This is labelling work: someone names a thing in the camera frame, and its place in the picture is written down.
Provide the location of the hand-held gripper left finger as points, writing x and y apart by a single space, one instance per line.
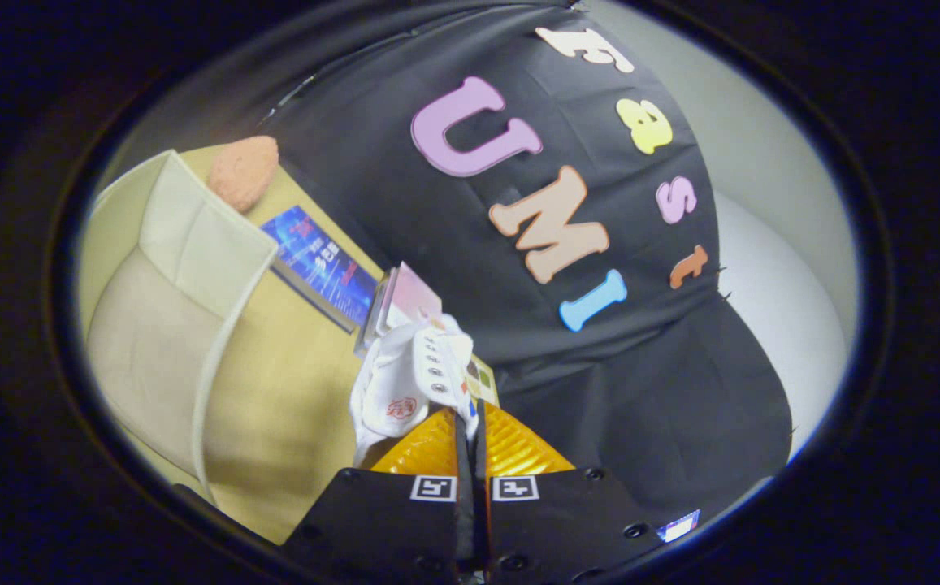
380 520

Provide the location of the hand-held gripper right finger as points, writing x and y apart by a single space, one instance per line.
559 520

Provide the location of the white canvas shoe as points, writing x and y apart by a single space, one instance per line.
405 382

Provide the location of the beige fabric storage box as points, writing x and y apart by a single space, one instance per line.
161 341

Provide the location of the glowing screen device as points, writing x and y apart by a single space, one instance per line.
678 526

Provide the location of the black backdrop cloth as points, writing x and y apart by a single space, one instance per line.
599 390

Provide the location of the small divided grain dish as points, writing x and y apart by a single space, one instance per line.
484 379

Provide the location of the white cover book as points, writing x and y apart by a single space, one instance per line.
379 313

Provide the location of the blue cover book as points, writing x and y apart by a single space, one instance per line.
323 264

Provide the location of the pink fuzzy ball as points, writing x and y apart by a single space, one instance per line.
242 172

